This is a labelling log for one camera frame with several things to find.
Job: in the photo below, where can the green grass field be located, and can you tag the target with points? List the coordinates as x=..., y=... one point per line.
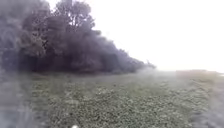
x=120, y=103

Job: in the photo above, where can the row of dark trees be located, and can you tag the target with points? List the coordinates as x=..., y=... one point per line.
x=66, y=46

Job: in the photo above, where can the robot's own part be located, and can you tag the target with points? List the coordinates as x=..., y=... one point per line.
x=74, y=126

